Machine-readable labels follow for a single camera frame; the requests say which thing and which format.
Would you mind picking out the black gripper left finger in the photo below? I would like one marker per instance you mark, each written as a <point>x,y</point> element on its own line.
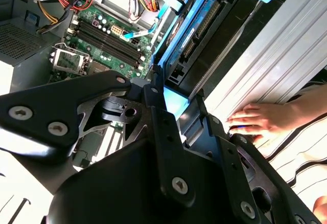
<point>64,101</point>

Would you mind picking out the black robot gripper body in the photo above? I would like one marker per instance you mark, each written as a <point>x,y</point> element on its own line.
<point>115,188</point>

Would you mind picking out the hard disk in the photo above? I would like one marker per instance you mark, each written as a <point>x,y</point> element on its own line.
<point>189,29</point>

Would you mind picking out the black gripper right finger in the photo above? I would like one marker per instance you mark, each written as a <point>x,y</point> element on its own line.
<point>240,188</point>

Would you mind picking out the person's bare hand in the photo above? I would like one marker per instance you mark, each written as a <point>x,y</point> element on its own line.
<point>270,119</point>

